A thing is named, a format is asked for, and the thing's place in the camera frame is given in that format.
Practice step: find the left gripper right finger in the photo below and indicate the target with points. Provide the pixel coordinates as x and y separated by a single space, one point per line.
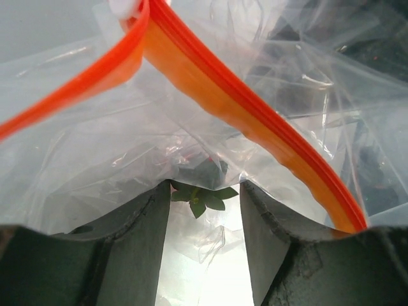
296 261

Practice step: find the clear zip top bag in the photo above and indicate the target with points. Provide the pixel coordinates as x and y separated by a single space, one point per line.
305 99

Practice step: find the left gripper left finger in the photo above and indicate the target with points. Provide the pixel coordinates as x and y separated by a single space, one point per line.
113 260

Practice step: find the small fake red strawberry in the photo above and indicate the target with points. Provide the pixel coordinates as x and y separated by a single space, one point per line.
200 199

